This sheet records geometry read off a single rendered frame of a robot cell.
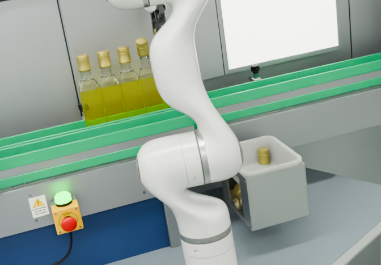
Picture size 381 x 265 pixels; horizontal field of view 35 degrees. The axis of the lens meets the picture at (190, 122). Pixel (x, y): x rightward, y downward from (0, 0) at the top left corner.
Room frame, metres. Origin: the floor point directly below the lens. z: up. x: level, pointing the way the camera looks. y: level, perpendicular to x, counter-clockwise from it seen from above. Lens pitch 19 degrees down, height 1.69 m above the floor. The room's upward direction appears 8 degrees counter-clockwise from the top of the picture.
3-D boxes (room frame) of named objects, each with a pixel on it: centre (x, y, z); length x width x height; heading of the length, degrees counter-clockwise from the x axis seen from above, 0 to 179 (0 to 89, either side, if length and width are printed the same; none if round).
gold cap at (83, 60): (1.69, 0.27, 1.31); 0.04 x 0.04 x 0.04
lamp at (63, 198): (1.47, 0.36, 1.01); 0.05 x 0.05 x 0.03
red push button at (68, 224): (1.42, 0.35, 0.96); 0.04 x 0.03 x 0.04; 104
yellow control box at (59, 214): (1.47, 0.36, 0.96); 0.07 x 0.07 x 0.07; 14
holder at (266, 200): (1.60, -0.17, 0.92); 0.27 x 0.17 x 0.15; 14
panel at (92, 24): (1.93, -0.11, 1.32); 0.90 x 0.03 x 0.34; 104
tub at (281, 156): (1.57, -0.18, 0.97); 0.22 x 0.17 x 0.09; 14
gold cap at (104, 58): (1.70, 0.22, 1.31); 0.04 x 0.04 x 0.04
